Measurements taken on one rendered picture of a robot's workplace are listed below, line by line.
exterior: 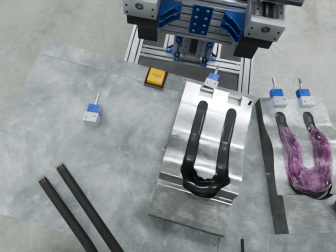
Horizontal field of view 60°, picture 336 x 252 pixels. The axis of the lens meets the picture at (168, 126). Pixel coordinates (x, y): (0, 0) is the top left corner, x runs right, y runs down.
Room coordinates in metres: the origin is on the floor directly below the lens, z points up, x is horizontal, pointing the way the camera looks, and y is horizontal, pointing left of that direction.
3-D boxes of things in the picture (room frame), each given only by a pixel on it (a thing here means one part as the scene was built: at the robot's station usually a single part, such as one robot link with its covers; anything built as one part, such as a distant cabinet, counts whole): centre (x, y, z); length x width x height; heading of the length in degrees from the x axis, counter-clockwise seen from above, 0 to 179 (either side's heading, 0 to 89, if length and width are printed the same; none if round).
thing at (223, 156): (0.32, -0.15, 0.92); 0.35 x 0.16 x 0.09; 173
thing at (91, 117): (0.43, 0.29, 0.83); 0.13 x 0.05 x 0.05; 0
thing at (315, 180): (0.35, -0.50, 0.90); 0.26 x 0.18 x 0.08; 10
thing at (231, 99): (0.53, -0.23, 0.87); 0.05 x 0.05 x 0.04; 83
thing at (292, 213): (0.35, -0.51, 0.86); 0.50 x 0.26 x 0.11; 10
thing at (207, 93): (0.54, -0.12, 0.87); 0.05 x 0.05 x 0.04; 83
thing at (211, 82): (0.65, -0.15, 0.83); 0.13 x 0.05 x 0.05; 167
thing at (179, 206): (0.31, -0.14, 0.87); 0.50 x 0.26 x 0.14; 173
